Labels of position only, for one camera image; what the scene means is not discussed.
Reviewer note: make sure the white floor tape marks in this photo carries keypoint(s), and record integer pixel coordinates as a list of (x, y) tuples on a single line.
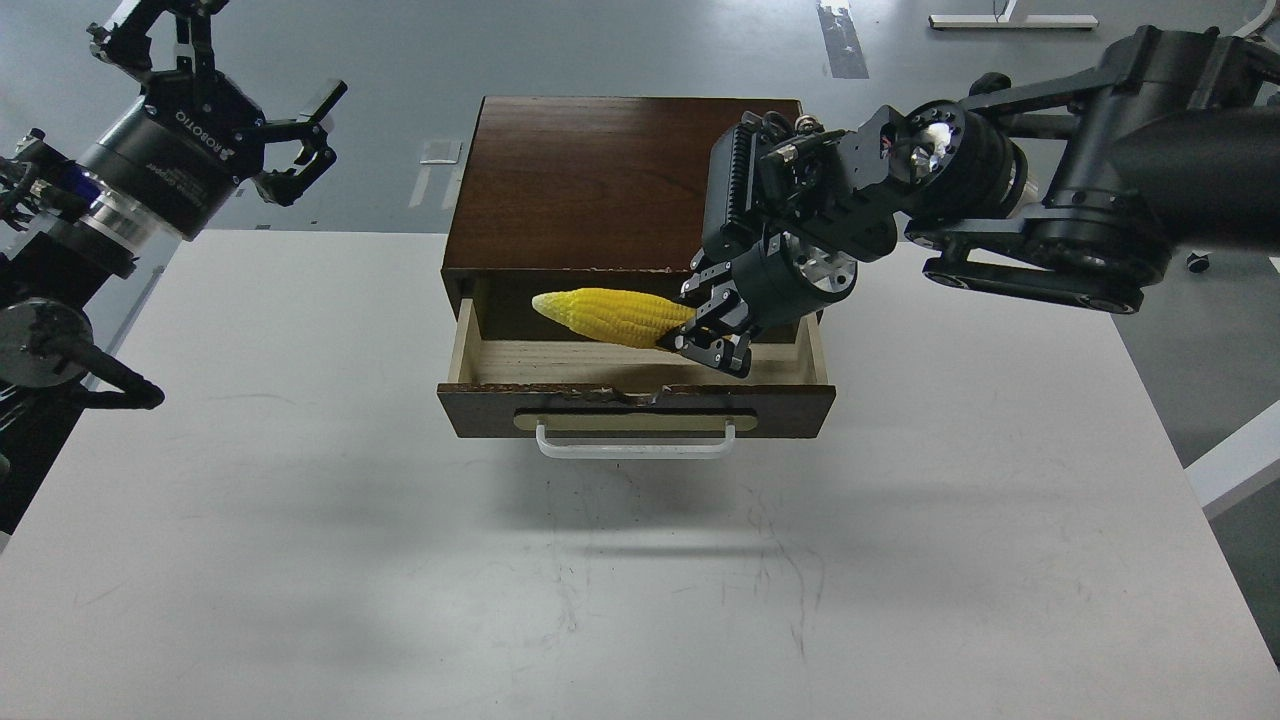
[(441, 168)]

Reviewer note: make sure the white rolling chair base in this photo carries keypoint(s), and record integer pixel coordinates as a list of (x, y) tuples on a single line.
[(1254, 32)]

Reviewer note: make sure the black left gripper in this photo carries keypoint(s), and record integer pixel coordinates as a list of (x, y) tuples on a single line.
[(172, 150)]

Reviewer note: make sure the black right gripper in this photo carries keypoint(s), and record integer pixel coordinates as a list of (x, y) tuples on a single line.
[(771, 284)]

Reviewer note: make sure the white stand base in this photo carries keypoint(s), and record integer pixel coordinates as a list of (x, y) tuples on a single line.
[(1010, 15)]

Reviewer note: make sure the yellow corn cob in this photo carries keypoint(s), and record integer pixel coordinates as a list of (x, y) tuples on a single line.
[(618, 317)]

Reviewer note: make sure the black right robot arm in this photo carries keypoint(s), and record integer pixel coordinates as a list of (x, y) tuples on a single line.
[(1076, 191)]

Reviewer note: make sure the grey floor tape strip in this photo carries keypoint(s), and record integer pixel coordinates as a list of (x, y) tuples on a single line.
[(846, 59)]

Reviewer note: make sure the dark wooden drawer cabinet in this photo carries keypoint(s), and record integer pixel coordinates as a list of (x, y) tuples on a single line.
[(560, 193)]

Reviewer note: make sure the wooden drawer with white handle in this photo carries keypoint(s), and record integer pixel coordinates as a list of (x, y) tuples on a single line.
[(583, 398)]

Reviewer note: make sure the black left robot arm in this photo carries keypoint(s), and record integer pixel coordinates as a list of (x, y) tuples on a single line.
[(73, 235)]

